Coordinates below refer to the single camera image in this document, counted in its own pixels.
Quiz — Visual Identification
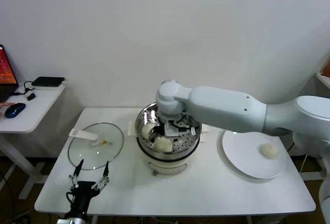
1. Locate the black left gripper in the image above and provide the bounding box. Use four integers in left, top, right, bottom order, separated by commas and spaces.
65, 159, 110, 216

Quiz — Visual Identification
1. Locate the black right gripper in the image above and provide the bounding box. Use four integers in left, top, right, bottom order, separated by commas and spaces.
148, 122, 183, 145

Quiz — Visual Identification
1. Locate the white steamed baozi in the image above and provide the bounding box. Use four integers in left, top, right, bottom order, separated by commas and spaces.
154, 136, 173, 153
141, 123, 155, 139
258, 143, 280, 159

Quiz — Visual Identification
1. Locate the stainless steel steamer basket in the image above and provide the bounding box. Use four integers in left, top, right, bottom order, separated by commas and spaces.
135, 102, 203, 157

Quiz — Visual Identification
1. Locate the person's hand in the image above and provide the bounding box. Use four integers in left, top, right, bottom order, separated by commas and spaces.
0, 102, 15, 118

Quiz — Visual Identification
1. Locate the white electric cooker pot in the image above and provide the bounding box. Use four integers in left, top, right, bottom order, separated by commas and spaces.
127, 117, 210, 176

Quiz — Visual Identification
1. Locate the white round plate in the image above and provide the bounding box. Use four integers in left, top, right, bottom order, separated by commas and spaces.
218, 128, 287, 183

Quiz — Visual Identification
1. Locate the white side desk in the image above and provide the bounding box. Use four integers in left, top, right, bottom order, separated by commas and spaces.
0, 84, 68, 200

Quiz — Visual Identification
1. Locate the blue computer mouse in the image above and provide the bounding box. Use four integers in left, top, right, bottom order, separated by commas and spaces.
4, 103, 27, 119

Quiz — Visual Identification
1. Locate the flat black box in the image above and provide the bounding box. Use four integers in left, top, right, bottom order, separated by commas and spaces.
31, 77, 65, 88

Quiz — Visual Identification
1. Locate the laptop with red screen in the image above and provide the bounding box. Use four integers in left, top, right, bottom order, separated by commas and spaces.
0, 44, 20, 103

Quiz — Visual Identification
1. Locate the white shelf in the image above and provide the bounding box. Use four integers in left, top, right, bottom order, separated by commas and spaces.
315, 71, 330, 90

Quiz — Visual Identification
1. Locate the orange object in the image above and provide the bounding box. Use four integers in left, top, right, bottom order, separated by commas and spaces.
322, 56, 330, 78

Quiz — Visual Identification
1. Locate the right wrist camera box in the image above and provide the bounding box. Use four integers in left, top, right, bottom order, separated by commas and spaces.
164, 121, 187, 138

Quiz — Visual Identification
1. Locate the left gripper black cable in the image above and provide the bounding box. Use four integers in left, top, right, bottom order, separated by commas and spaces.
65, 191, 77, 206

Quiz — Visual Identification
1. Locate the glass lid with white handle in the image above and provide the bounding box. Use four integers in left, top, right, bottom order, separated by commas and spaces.
67, 122, 125, 171

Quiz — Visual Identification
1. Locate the black floor cable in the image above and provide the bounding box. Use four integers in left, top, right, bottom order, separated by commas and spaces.
0, 169, 15, 224

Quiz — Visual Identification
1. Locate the black desk cable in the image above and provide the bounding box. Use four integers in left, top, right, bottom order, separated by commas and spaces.
14, 81, 36, 97

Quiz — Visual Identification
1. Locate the long white cable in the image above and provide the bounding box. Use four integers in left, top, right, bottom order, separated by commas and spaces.
300, 154, 309, 173

